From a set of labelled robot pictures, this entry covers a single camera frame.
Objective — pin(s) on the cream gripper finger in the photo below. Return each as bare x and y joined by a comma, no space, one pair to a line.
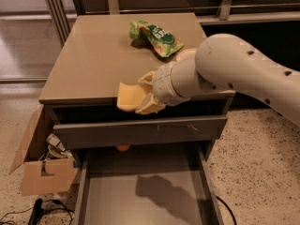
147,78
150,104

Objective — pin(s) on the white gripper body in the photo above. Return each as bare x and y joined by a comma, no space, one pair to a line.
161,82

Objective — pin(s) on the yellow sponge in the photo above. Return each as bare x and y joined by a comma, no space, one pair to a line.
130,96

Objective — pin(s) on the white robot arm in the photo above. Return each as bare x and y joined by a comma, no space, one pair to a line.
224,62

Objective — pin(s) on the grey drawer cabinet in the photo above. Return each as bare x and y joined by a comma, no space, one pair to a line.
97,56

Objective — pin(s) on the grey open middle drawer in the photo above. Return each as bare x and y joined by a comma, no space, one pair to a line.
156,184

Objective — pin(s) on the grey top drawer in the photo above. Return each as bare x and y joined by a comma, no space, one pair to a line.
166,130

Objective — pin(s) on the white paper bowl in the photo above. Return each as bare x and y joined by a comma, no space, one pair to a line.
184,55

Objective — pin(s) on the green chip bag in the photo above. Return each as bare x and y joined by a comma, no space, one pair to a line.
164,43

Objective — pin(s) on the small orange object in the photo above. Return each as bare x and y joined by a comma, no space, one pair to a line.
122,148

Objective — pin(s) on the clutter inside cardboard box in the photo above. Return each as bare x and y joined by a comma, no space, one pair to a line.
55,149

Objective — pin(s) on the brown cardboard box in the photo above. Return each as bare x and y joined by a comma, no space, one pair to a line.
41,176

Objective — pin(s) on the black power adapter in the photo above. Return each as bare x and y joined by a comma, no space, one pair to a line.
36,212

